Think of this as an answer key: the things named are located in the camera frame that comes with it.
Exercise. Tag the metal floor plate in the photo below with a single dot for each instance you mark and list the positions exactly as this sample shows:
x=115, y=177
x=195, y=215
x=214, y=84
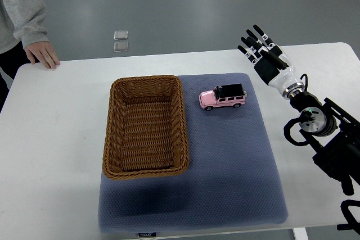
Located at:
x=121, y=47
x=120, y=35

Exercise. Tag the pink toy car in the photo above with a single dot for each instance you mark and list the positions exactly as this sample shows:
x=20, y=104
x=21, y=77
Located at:
x=232, y=95

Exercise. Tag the grey sweatshirt sleeve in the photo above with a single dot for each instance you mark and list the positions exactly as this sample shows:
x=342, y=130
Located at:
x=22, y=22

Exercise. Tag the blue grey fabric mat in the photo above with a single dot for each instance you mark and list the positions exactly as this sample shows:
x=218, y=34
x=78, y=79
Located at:
x=232, y=179

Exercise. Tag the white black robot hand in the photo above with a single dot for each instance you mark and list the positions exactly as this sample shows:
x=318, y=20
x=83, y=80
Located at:
x=274, y=67

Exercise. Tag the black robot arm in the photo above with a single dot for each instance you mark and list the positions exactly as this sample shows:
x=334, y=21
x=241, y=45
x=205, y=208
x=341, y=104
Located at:
x=332, y=132

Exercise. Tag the lower metal floor plate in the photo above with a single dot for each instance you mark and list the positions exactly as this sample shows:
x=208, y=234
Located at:
x=121, y=47

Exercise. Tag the brown wicker basket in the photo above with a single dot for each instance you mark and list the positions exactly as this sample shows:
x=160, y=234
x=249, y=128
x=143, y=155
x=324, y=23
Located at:
x=146, y=131

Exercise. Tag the upper metal floor plate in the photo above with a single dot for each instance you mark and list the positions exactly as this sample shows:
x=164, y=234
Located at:
x=120, y=35

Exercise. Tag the person's bare hand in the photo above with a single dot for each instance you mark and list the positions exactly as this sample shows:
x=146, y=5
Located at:
x=44, y=53

